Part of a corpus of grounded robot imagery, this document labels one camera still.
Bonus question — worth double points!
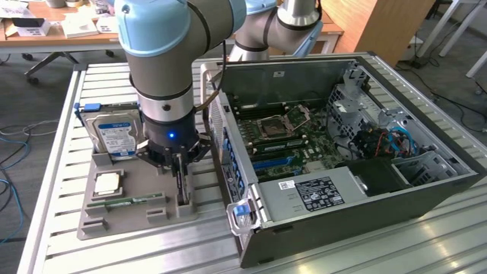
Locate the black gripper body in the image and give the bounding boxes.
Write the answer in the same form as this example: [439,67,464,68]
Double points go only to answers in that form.
[143,112,201,167]

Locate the black graphics card green board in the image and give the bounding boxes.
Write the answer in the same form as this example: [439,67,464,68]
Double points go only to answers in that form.
[172,154,191,207]

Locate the grey parts rack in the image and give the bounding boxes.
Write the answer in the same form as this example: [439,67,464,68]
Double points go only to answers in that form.
[75,139,199,241]

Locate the hard disk in blue carrier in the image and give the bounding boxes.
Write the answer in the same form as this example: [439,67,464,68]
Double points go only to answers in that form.
[73,101,148,161]

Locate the silver CPU chip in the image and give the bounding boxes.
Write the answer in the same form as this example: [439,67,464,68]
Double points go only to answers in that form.
[93,172,123,195]

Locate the blue expansion slot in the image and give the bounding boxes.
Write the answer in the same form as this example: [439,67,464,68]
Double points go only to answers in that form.
[252,156,296,170]

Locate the CPU socket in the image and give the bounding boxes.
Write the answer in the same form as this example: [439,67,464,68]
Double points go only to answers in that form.
[256,115,296,141]

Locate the grey power supply unit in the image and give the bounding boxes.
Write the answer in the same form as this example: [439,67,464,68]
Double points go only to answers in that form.
[257,167,369,224]

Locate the metal socket cover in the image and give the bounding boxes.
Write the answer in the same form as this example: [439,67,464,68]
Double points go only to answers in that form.
[284,104,312,135]

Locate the green motherboard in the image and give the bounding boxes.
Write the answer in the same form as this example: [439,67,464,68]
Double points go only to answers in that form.
[228,94,351,183]

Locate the silver chipset heat sink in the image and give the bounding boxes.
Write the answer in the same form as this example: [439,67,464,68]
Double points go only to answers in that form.
[304,161,325,174]

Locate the black desk leg with casters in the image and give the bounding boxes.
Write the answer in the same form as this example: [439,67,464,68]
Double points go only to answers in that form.
[21,50,116,85]

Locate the silver perforated drive cage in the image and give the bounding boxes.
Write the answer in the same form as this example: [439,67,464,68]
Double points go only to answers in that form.
[325,67,383,138]

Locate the small white labelled box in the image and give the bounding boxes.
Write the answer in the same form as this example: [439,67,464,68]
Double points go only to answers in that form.
[95,15,125,34]

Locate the wooden desk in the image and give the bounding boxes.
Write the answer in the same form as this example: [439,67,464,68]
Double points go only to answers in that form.
[0,0,345,62]

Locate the open white cardboard box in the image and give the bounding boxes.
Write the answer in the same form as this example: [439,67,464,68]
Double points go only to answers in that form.
[61,13,100,39]

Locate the black open PC case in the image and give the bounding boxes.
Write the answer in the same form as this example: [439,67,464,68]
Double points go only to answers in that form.
[200,55,487,269]

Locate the white box with barcode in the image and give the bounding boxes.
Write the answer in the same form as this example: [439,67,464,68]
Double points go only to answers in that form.
[11,17,52,37]

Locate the silver disk bay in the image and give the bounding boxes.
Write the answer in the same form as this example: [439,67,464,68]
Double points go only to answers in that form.
[391,150,458,188]

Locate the printed paper sheet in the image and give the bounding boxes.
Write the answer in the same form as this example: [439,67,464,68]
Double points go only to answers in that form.
[0,1,32,19]

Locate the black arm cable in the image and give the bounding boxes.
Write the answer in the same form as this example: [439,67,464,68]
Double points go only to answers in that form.
[200,39,229,128]

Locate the grey floor cable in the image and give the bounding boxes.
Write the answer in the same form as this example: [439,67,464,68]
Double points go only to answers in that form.
[0,118,60,138]

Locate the blue floor cable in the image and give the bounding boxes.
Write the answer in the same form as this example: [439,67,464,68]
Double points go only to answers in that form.
[0,136,31,246]

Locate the blue data wire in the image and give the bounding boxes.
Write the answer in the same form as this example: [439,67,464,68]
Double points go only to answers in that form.
[387,125,420,158]

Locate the black floor cable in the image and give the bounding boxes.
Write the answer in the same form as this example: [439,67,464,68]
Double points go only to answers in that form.
[395,64,487,132]

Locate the white table frame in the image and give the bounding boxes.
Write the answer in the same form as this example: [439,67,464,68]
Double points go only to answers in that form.
[416,0,487,78]

